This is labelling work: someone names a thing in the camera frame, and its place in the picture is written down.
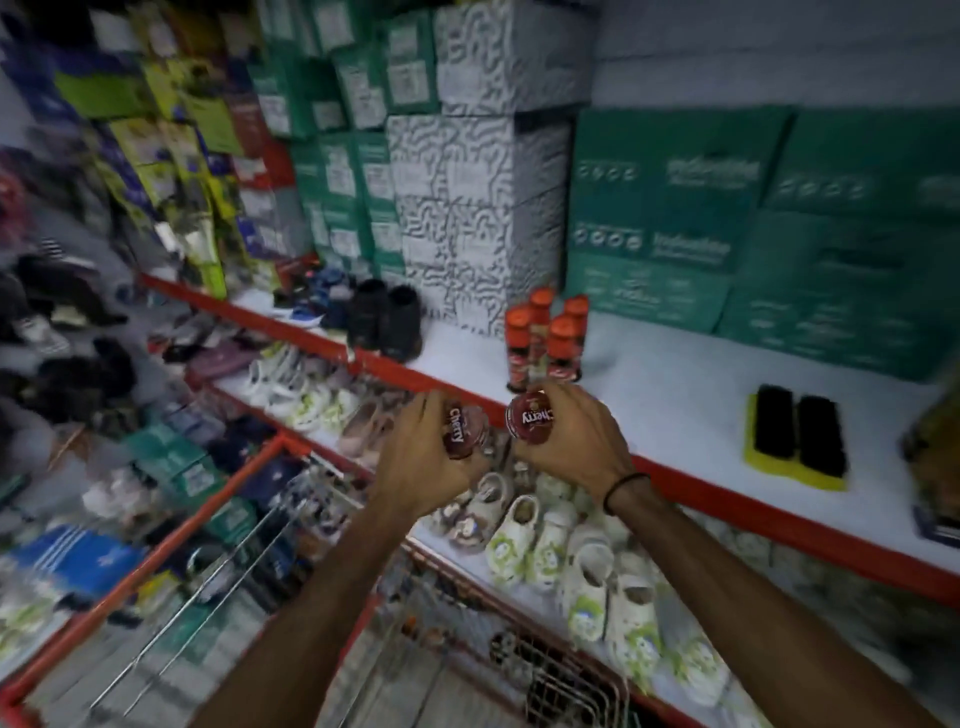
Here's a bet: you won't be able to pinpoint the person's right hand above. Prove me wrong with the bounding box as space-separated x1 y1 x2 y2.
513 378 648 513

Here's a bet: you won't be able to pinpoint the person's left hand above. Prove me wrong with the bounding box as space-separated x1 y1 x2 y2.
371 390 493 521

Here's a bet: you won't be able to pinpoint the dark red shoe polish tin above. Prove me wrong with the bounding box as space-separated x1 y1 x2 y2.
504 390 557 445
442 403 490 461

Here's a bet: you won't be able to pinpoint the person's right forearm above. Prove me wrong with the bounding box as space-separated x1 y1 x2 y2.
604 480 948 728

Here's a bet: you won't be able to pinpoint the person's left forearm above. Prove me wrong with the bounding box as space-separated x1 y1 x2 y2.
191 495 438 728

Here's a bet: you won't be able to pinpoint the orange capped shoe polish bottle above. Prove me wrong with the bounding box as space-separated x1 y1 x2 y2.
563 294 591 363
546 314 581 384
504 305 534 395
528 286 557 378

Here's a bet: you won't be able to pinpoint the black shoe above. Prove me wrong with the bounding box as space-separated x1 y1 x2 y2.
378 284 424 363
345 278 390 351

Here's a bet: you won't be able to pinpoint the black wristband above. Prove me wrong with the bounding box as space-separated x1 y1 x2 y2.
603 471 652 517

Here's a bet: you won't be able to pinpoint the red edged white shelf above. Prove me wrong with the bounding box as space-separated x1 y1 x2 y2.
138 271 960 610
208 366 781 728

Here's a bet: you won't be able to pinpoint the large green cardboard box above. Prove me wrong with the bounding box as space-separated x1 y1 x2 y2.
714 208 960 384
566 107 790 273
562 249 734 336
765 107 960 228

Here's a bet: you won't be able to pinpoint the blue and black sandals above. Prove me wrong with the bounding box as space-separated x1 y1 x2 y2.
272 264 355 332

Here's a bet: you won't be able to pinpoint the row of white children's clogs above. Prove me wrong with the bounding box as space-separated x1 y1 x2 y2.
240 339 738 708

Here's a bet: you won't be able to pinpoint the yellow brush tray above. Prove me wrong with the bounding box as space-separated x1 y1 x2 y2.
743 393 849 493

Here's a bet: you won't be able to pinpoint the teal shoe box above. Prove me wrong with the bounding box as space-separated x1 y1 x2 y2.
123 422 228 513

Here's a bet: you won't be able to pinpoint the stack of small green shoeboxes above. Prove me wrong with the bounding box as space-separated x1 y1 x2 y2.
249 0 441 288

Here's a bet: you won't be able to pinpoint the hanging yellow green packets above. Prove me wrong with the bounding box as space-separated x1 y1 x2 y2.
51 0 252 303

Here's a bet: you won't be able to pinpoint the brown packet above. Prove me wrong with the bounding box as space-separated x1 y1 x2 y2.
898 388 960 530

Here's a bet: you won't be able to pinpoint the blue striped shoe box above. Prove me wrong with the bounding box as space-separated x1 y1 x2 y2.
6 523 147 603

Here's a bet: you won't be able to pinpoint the hanging dark footwear display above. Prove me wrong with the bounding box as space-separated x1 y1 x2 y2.
0 146 140 425

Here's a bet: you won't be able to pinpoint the red wire shopping cart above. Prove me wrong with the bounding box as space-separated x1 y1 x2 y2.
0 431 633 728

